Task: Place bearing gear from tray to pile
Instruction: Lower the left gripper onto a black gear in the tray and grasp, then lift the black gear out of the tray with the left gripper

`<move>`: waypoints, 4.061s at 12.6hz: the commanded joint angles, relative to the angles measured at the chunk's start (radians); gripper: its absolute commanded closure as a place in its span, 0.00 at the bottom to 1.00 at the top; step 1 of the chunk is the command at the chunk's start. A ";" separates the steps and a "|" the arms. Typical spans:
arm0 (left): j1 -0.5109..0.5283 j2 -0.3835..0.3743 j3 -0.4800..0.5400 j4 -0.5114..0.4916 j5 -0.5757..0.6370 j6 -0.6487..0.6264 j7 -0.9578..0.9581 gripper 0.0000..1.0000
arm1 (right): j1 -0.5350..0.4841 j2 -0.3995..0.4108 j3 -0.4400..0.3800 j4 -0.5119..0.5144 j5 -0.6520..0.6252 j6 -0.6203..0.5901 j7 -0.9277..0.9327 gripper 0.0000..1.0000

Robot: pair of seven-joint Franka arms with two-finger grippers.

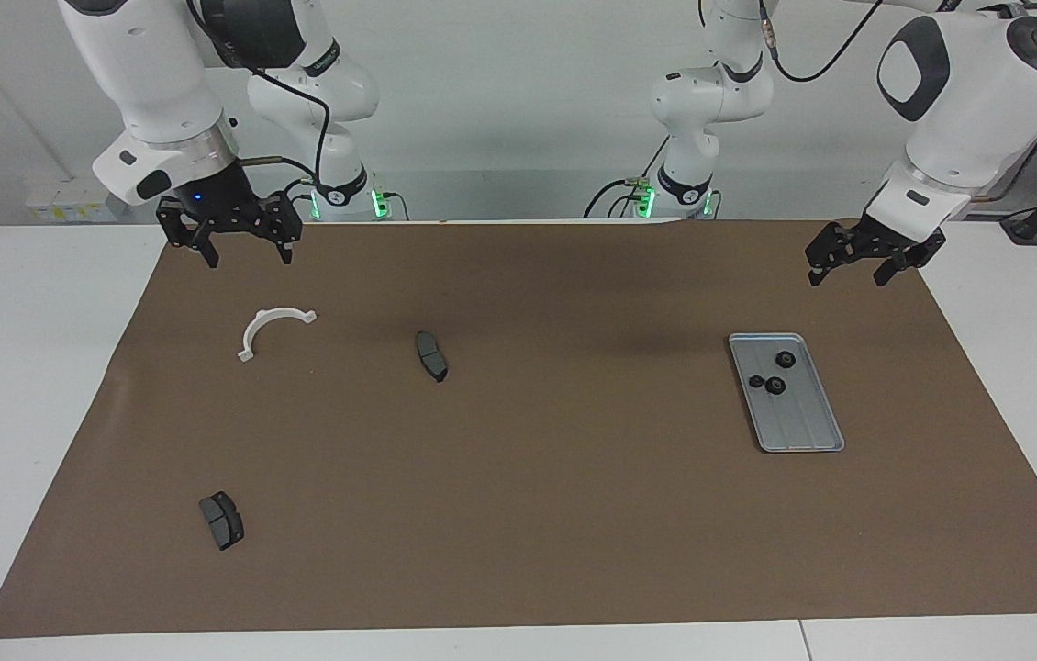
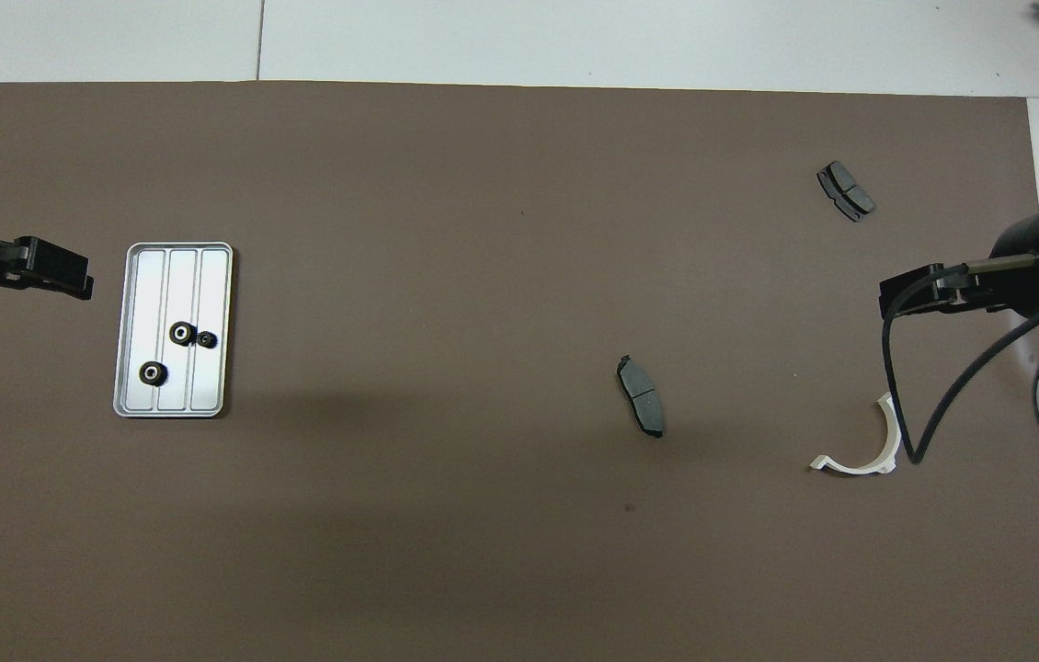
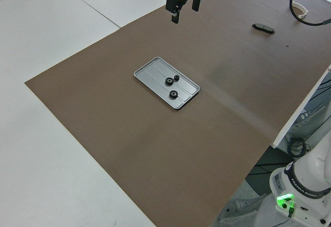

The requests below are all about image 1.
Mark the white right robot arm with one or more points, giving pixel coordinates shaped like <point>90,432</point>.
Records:
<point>151,83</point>

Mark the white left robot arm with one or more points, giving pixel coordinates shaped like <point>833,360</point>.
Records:
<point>968,101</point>

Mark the brown paper mat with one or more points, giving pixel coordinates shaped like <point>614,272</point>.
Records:
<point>518,505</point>

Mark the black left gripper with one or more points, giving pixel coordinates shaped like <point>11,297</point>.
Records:
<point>886,246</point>

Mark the dark grey brake pad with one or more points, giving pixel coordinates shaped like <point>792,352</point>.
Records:
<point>431,358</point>
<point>223,523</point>

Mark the white curved plastic bracket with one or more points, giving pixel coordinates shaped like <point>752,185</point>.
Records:
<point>254,329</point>

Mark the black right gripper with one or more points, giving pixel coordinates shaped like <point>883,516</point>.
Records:
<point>225,207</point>

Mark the silver metal tray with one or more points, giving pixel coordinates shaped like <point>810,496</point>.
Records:
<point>803,422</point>

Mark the large black bearing gear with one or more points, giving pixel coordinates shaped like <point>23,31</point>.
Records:
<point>775,386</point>
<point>786,358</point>

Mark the white wall socket box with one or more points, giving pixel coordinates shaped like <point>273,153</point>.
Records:
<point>69,197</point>

